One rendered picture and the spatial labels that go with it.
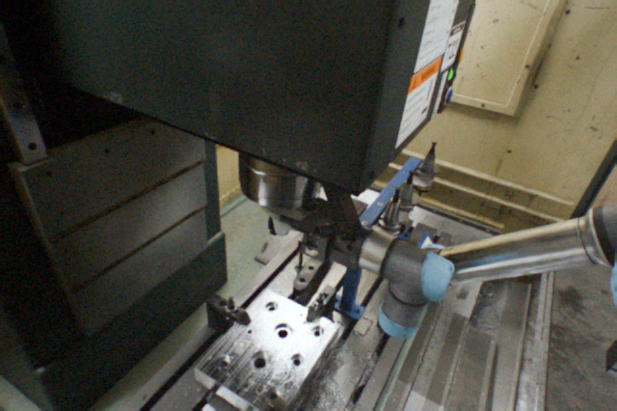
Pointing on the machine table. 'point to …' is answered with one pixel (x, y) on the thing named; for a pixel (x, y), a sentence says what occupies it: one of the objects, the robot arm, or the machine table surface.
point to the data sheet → (436, 31)
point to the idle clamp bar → (308, 277)
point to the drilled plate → (266, 328)
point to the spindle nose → (275, 184)
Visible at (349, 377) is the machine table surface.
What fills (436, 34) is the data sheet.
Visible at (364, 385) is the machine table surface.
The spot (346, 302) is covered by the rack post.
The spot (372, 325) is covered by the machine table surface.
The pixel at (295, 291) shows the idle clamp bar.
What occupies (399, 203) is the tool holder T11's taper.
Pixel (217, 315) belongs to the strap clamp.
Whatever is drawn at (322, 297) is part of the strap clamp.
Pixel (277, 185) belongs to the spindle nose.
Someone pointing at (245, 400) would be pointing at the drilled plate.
